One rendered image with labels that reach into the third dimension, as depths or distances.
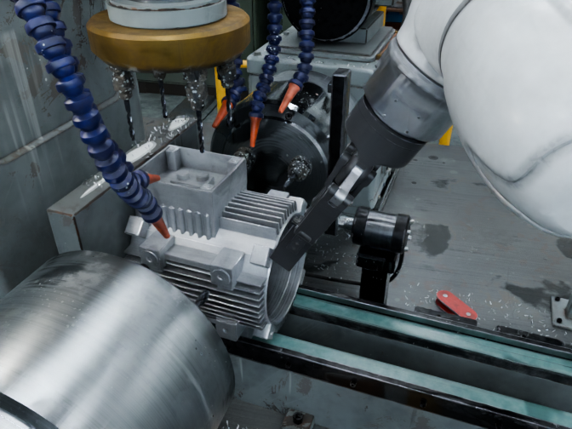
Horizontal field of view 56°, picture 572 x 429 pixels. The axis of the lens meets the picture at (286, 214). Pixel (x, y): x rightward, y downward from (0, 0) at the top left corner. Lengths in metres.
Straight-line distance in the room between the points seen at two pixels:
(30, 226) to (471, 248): 0.85
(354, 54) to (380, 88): 0.61
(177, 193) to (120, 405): 0.31
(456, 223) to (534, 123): 0.99
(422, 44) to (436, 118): 0.07
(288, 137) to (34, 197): 0.39
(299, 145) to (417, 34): 0.46
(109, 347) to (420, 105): 0.32
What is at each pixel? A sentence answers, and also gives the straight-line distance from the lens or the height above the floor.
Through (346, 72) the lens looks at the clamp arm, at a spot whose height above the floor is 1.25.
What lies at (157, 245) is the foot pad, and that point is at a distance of 0.69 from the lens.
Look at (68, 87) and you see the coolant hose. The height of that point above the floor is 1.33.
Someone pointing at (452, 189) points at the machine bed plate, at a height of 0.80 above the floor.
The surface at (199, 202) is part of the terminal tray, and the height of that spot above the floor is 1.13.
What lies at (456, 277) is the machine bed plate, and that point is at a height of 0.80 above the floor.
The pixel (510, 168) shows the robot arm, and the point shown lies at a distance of 0.30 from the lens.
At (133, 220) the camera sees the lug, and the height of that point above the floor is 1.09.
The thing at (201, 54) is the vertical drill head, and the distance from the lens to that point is 0.58.
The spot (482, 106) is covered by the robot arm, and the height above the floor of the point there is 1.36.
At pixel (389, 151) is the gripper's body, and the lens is 0.50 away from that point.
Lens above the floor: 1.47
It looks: 33 degrees down
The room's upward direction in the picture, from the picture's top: straight up
